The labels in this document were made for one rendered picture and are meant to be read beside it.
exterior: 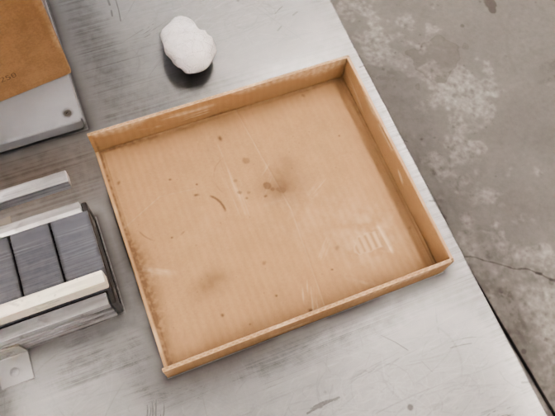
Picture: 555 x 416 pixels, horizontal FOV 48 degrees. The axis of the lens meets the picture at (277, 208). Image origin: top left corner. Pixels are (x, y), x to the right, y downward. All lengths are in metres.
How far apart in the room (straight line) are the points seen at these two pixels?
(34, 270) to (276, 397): 0.26
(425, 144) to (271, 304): 1.14
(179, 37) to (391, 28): 1.22
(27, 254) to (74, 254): 0.04
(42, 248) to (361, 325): 0.32
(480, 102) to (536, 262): 0.47
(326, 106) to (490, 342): 0.31
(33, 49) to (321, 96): 0.31
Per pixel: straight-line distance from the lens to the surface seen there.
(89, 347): 0.64
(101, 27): 0.80
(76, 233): 0.62
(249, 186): 0.67
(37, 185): 0.56
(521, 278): 1.66
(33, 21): 0.67
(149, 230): 0.66
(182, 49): 0.73
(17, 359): 0.66
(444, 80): 1.84
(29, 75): 0.73
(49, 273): 0.62
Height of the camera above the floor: 1.45
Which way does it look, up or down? 67 degrees down
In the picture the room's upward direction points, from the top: 8 degrees clockwise
